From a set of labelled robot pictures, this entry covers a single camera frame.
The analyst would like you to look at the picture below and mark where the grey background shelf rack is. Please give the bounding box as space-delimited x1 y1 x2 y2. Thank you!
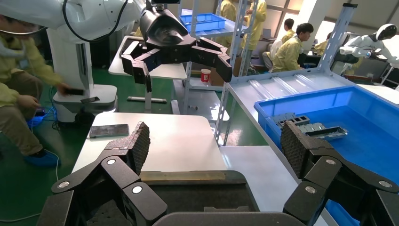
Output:
173 0 250 122

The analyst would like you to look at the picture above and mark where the long silver metal bracket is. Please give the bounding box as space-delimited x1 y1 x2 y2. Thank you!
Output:
307 126 349 140

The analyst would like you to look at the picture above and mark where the brown cardboard box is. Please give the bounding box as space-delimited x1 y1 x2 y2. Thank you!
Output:
208 56 243 87

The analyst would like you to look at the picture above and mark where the seated person yellow jacket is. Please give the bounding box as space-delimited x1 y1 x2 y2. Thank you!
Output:
272 23 314 73
313 31 333 57

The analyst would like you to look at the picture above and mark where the large blue plastic bin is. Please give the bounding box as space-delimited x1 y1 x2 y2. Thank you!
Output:
254 86 399 226

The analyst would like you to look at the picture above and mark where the white pedestal table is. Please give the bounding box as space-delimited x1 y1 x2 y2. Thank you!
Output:
108 35 188 113

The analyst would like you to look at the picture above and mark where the small blue plastic bin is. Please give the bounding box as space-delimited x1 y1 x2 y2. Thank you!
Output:
179 13 227 33

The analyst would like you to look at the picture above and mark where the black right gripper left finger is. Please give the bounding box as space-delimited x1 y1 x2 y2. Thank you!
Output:
37 121 168 226

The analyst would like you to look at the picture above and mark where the louvered silver metal bracket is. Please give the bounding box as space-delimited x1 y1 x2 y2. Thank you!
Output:
298 122 327 135

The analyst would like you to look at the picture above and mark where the white humanoid robot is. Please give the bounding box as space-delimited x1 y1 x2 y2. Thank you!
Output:
339 24 399 68

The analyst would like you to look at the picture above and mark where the silver bracket with square holes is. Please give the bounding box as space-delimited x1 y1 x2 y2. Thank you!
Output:
271 113 311 129

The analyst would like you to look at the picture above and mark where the seated person white shirt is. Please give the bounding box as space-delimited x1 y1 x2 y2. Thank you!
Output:
262 18 295 71

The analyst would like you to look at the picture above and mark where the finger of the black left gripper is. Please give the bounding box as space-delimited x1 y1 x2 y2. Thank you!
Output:
120 40 166 93
190 37 233 83

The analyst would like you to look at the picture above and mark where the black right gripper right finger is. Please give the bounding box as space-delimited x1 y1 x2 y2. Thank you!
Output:
280 121 399 226

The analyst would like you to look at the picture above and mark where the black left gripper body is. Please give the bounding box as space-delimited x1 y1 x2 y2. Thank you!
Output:
139 8 197 63

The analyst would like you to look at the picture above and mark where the standing person yellow coat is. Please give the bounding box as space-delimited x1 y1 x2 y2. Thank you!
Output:
241 0 268 52
215 0 238 48

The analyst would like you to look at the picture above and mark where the black container tray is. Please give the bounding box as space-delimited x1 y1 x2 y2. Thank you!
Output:
88 169 260 219

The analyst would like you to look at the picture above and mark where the white side table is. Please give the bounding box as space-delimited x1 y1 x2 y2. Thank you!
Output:
72 112 228 174

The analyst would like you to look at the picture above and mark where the white robot column with base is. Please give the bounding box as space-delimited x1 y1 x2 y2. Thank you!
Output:
47 28 118 123

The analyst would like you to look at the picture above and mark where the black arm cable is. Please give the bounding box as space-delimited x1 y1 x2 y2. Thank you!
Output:
62 0 129 43

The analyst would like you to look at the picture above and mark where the crouching person yellow jacket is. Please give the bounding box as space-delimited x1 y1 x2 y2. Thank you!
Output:
0 14 72 168

